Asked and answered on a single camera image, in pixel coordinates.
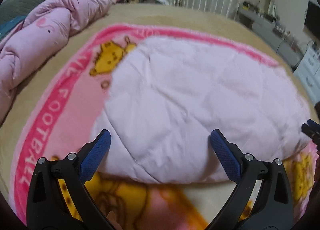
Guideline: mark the white drawer cabinet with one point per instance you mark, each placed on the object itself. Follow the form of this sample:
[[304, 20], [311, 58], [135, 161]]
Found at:
[[308, 70]]

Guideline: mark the pink quilted jacket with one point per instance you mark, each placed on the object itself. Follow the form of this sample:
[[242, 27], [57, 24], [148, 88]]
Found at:
[[195, 100]]

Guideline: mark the grey desk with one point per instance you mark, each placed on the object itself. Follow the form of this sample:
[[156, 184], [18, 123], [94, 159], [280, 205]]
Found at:
[[267, 35]]

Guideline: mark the pink printed blanket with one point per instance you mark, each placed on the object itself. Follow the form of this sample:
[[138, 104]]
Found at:
[[57, 100]]

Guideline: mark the tan bed sheet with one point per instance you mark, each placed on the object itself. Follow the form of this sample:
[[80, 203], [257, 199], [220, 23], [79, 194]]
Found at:
[[180, 17]]

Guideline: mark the teal cloth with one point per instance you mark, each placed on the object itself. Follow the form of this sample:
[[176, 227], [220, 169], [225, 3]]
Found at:
[[11, 23]]

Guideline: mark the pink duvet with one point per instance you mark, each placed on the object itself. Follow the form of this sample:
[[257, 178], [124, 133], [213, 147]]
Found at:
[[42, 37]]

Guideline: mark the black television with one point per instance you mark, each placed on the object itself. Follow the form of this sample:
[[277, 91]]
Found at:
[[312, 20]]

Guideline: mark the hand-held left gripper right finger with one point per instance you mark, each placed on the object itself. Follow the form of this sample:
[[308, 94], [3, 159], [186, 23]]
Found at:
[[225, 152]]

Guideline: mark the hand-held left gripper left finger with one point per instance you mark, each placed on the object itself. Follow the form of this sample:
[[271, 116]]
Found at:
[[96, 151]]

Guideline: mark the clutter of desk items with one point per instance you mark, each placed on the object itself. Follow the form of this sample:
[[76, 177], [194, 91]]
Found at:
[[270, 10]]

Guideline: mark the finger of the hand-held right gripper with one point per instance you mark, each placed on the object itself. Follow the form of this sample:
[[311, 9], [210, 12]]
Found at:
[[311, 130]]

